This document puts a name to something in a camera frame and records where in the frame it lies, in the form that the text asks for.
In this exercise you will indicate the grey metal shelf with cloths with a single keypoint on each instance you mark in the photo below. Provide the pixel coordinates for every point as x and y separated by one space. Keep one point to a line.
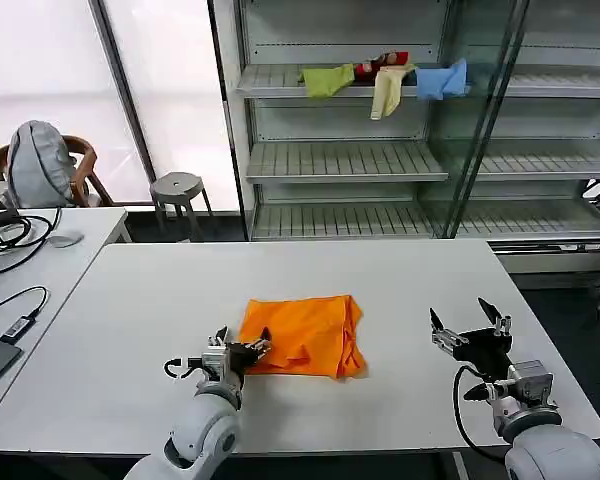
337 160

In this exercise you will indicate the grey round stool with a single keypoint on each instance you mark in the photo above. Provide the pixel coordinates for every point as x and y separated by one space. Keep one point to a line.
176 185

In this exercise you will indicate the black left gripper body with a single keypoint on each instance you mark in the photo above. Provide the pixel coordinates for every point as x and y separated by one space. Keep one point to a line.
240 357

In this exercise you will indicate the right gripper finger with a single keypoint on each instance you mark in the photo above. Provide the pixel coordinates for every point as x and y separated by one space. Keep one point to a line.
445 335
497 320

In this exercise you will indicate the grey shelf unit behind glass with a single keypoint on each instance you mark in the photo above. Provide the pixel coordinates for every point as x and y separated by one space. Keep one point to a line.
545 160

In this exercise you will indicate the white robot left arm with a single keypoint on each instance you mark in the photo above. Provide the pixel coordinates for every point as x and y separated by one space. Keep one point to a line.
205 430

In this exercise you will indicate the grey backpack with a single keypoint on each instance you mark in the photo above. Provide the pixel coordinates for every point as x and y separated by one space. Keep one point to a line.
37 160

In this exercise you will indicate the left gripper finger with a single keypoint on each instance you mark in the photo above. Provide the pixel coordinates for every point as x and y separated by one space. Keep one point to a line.
220 339
260 346

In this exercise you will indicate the orange shirt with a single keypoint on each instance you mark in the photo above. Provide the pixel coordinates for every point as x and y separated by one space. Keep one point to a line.
305 330

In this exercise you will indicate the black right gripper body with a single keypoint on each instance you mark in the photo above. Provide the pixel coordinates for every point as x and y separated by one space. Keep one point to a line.
485 350

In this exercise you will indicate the brown wooden chair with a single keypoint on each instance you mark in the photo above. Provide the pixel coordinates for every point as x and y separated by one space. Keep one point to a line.
85 162

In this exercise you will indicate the grey computer mouse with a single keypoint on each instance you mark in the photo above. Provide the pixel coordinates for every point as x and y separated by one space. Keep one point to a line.
66 239

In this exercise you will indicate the dark window frame post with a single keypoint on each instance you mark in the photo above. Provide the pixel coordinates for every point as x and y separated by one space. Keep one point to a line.
122 75

